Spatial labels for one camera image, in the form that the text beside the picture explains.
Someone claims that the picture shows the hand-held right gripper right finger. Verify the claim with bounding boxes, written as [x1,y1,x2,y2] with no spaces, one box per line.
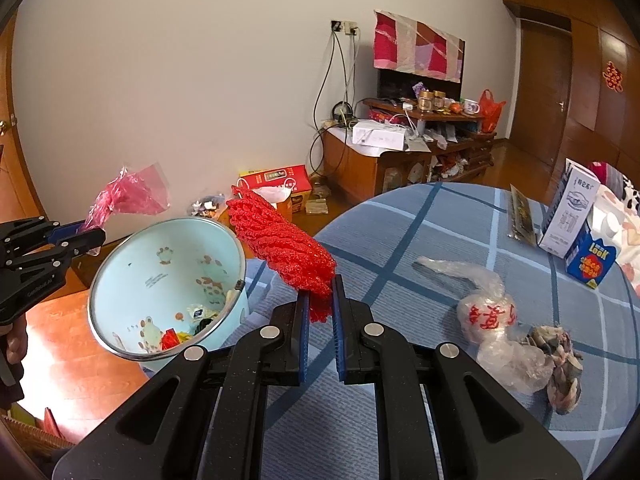
[330,274,583,480]

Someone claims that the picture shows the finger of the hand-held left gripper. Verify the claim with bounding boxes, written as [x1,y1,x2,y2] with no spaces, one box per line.
[0,217,90,253]
[0,229,107,275]

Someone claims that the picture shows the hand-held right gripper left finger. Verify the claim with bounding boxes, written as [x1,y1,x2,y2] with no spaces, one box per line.
[52,290,311,480]

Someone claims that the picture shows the pink plastic bag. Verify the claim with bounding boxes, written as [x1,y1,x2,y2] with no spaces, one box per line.
[84,163,171,234]

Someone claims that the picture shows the light blue bin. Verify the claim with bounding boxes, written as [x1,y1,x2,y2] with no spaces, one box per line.
[87,217,251,364]

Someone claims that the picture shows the red net bag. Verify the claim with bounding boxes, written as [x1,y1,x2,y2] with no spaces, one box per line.
[226,185,336,324]

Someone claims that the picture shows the pale green plastic bag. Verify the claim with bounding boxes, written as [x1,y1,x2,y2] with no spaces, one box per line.
[187,302,222,322]

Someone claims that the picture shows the person's left hand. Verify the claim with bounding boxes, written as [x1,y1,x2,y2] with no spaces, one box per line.
[0,319,29,368]

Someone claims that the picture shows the blue plaid tablecloth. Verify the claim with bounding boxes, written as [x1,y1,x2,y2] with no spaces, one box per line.
[144,182,640,480]

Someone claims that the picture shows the pile of small trinkets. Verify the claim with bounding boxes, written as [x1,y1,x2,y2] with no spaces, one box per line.
[192,193,231,220]

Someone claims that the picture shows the wicker basket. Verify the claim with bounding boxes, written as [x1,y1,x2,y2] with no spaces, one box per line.
[0,409,68,457]

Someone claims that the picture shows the clear bag with red print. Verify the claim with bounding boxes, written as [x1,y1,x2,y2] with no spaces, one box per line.
[414,254,519,346]

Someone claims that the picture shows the red cardboard box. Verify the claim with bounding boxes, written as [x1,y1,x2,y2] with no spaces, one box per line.
[237,163,314,212]

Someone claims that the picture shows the wooden television cabinet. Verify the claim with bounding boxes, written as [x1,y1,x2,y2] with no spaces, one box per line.
[322,99,499,207]

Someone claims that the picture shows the clear plastic bag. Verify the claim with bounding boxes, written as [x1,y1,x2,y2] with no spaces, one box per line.
[477,332,556,394]

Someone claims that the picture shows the flat white box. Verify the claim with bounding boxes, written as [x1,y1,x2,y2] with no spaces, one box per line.
[352,120,407,151]

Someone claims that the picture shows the black gold packet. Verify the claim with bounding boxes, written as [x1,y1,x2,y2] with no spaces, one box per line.
[507,184,541,249]

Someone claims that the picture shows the black television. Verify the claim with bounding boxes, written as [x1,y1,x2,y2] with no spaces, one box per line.
[376,67,462,102]

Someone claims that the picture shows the tall white box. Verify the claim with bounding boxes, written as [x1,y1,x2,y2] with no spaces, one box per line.
[537,157,601,257]

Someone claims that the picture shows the blue carton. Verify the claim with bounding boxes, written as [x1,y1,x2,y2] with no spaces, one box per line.
[564,209,624,291]

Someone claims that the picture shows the red pink cover cloth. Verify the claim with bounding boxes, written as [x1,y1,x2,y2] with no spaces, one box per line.
[372,9,466,84]

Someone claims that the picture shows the pink petal quilt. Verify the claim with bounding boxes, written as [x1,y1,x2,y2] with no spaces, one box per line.
[592,185,640,262]

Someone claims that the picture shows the wooden room door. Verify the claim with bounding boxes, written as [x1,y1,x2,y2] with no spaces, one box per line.
[516,16,574,167]

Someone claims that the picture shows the black white pink quilt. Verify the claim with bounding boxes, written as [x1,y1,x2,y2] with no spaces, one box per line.
[589,161,640,211]

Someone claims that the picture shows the wooden wardrobe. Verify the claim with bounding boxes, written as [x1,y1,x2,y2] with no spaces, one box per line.
[565,5,640,196]

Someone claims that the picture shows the red knot decoration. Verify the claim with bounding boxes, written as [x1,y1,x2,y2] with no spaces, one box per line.
[603,61,624,94]

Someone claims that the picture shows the hanging cables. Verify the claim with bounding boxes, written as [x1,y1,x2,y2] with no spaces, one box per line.
[309,30,362,177]

